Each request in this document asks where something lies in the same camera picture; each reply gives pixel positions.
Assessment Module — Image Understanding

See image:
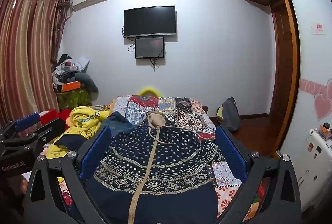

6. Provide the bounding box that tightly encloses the navy patterned hooded jacket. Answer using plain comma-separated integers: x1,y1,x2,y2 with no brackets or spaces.
85,111,223,223

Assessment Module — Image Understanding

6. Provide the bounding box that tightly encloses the pile of clutter clothes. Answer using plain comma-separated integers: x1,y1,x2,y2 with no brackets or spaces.
52,54,99,101

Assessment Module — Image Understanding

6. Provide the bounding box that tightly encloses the person's left hand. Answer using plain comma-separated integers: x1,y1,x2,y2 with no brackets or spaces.
20,175,28,194

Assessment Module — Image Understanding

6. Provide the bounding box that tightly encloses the red plush item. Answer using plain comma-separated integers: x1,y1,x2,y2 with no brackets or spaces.
39,109,71,130

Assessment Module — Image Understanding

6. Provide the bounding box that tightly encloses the yellow cartoon fleece blanket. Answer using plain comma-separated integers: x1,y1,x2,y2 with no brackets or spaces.
46,106,110,159

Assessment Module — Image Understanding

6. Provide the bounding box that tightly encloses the green cloth covered stand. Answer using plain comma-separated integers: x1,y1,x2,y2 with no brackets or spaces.
56,89,91,110

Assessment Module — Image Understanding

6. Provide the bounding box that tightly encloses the blue denim garment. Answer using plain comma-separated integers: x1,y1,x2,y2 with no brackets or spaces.
100,111,137,138

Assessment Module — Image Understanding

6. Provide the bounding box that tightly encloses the orange box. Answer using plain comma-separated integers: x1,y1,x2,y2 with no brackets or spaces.
62,81,81,92

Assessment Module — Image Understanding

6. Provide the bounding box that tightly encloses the grey bag on floor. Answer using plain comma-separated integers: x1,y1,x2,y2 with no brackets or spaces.
216,97,241,133

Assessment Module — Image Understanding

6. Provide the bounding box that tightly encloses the patchwork patterned bedspread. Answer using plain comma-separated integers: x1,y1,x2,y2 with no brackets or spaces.
58,94,265,222

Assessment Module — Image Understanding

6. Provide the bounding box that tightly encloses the white cabinet with stickers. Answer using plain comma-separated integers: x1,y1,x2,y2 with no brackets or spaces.
294,128,331,211

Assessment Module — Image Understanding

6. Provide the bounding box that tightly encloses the striped red-gold curtain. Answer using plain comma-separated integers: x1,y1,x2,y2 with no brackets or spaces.
1,0,70,125

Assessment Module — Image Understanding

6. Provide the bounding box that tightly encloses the wooden wardrobe with door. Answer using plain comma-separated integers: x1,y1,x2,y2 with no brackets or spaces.
246,0,300,156

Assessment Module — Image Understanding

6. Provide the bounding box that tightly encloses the small wall monitor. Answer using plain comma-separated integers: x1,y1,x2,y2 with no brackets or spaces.
135,36,165,59

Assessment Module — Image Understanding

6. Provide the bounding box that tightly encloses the large wall television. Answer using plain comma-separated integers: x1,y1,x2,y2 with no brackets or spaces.
123,6,177,38

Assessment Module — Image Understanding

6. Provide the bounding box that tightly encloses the white wall switch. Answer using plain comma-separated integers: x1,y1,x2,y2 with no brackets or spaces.
312,22,325,35

